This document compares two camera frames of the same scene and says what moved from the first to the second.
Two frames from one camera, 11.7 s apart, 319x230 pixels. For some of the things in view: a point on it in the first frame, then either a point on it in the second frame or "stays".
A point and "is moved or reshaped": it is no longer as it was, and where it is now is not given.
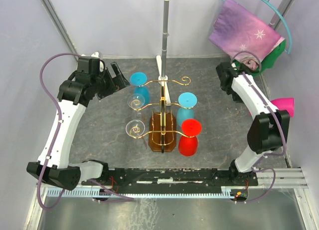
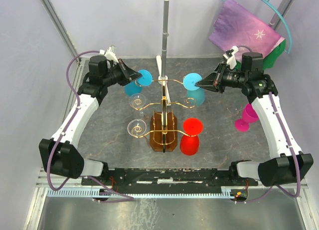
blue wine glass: (187, 101) → (196, 93)
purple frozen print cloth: (244, 33) stays
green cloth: (269, 61) stays
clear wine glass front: (135, 127) stays
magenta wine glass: (287, 104) → (249, 116)
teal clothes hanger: (265, 1) stays
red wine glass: (188, 146) stays
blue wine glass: (138, 79) is moved or reshaped
